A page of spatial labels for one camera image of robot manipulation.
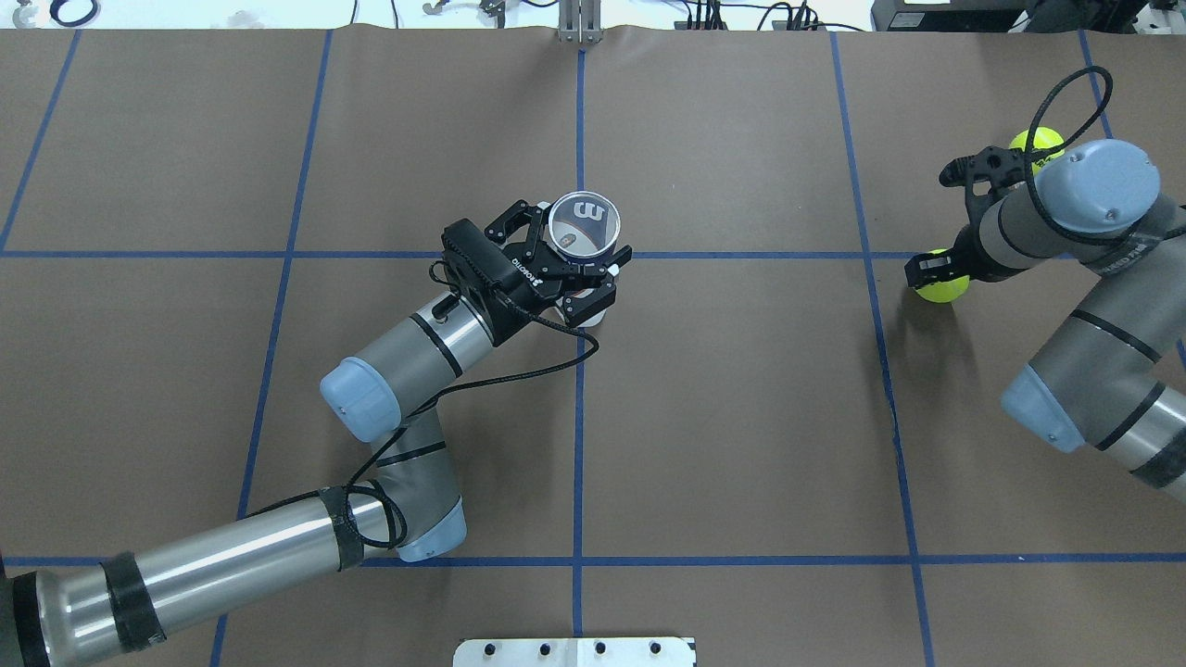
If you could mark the aluminium frame post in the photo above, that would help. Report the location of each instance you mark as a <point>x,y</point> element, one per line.
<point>579,21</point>

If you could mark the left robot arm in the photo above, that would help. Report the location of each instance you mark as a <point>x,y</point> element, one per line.
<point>386,395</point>

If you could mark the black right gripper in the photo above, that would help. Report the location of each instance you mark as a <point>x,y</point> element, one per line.
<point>964,256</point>

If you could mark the yellow tennis ball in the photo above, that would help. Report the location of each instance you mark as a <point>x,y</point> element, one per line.
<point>1045,140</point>
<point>945,293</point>

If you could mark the clear tennis ball tube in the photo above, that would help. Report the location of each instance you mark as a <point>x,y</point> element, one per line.
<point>583,225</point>

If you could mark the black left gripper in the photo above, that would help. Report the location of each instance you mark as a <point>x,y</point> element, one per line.
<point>521,283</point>

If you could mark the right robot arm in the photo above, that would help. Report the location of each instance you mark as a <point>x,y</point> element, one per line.
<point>1092,383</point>

